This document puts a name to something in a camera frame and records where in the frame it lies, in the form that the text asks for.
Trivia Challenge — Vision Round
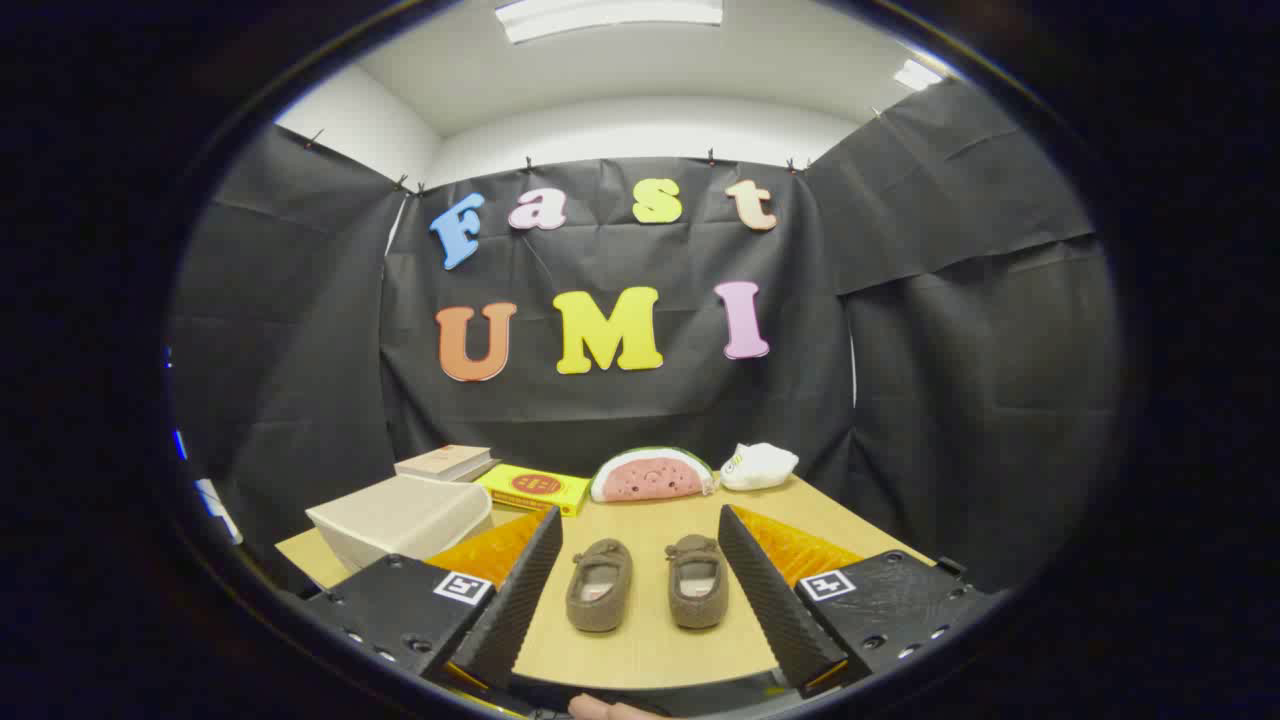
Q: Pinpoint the beige cover book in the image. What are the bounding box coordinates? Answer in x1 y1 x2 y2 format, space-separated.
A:
395 445 494 481

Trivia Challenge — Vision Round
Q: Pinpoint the long ceiling light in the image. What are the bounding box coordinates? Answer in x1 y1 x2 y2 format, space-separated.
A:
495 0 724 44

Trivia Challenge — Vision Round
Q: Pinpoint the yellow book with red circle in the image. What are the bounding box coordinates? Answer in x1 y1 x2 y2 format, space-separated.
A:
474 464 591 517

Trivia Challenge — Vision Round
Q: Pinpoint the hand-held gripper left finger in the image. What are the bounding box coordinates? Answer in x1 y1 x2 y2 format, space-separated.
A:
300 505 564 691

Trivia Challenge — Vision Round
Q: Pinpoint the white plush toy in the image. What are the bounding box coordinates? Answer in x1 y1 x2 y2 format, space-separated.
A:
720 442 800 492

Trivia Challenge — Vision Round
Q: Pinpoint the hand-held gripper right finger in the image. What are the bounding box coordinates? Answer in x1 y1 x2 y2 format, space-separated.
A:
717 503 1001 699

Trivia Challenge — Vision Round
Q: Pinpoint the watermelon slice plush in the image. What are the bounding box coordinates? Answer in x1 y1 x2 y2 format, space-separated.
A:
590 447 717 503

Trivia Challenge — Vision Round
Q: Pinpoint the cream fabric storage box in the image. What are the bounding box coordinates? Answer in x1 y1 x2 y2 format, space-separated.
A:
305 474 494 573

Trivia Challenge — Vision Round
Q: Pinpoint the brown fuzzy shoe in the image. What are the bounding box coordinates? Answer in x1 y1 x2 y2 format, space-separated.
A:
665 534 730 630
566 538 633 633

